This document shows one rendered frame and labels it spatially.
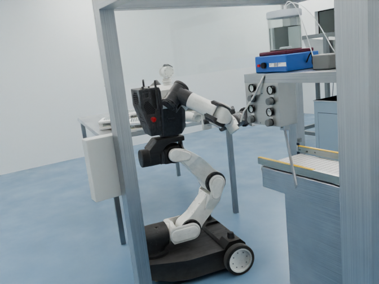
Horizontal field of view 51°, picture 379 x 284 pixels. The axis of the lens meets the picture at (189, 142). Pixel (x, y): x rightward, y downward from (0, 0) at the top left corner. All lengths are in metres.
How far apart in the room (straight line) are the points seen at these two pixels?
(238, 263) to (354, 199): 1.99
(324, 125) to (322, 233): 2.91
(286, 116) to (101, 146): 0.79
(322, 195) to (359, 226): 1.01
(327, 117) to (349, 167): 3.93
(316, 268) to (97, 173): 1.06
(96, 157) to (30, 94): 4.79
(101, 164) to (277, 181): 0.80
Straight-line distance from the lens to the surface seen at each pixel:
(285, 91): 1.76
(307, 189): 1.77
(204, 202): 2.65
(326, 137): 4.69
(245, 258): 2.66
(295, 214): 1.94
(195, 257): 2.56
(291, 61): 1.77
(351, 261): 0.76
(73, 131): 6.55
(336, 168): 1.86
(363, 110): 0.66
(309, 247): 1.95
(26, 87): 6.37
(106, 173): 1.66
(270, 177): 1.92
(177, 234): 2.59
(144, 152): 2.44
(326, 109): 4.62
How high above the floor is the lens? 1.38
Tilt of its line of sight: 12 degrees down
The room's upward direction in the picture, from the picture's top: 6 degrees counter-clockwise
